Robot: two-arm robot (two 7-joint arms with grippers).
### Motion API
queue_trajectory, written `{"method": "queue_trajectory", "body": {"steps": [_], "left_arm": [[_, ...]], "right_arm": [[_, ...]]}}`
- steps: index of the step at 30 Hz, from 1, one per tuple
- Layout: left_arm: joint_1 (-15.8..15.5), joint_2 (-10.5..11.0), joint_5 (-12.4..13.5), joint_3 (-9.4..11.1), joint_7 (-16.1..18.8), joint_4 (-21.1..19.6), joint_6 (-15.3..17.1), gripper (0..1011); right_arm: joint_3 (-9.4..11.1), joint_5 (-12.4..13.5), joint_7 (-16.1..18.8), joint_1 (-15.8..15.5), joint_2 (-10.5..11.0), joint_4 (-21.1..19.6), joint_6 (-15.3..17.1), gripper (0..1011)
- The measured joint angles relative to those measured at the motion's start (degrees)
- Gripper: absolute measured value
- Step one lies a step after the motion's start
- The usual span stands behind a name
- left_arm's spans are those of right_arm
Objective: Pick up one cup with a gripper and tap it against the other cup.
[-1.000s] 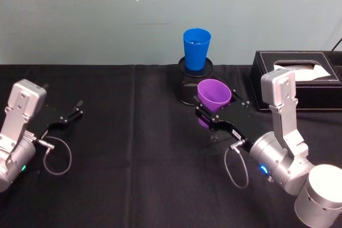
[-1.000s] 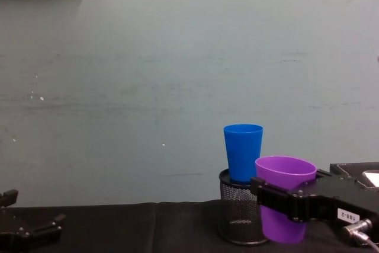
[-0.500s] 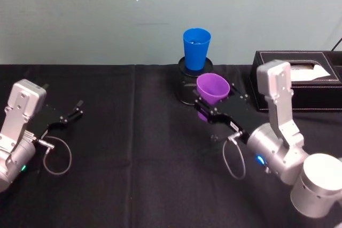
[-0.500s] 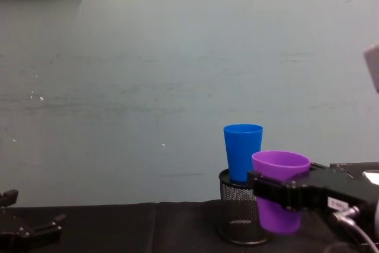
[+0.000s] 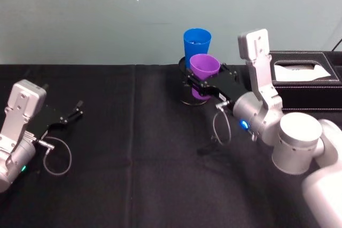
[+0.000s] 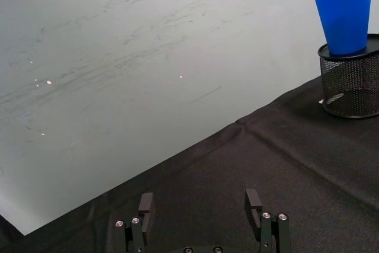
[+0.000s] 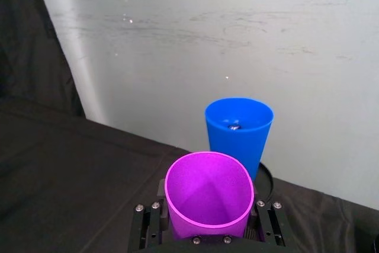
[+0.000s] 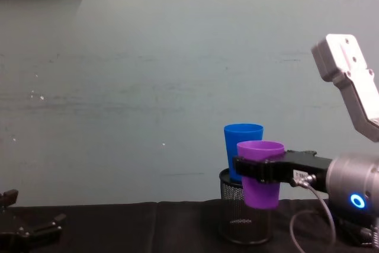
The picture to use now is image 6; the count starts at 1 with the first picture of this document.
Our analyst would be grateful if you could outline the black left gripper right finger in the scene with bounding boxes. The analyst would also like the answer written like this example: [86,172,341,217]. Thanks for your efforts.
[244,188,292,253]

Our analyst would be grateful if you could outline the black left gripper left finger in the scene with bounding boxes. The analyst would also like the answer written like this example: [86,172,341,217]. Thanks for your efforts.
[114,192,154,253]

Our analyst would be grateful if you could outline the blue plastic cup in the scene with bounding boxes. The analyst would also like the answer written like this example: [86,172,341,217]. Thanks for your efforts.
[314,0,374,56]

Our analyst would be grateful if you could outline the black table cloth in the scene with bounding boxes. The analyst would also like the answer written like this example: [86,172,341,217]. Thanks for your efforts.
[0,32,379,253]

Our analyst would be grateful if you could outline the black mesh pen holder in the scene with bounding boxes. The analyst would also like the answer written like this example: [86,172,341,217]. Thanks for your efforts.
[317,43,379,119]

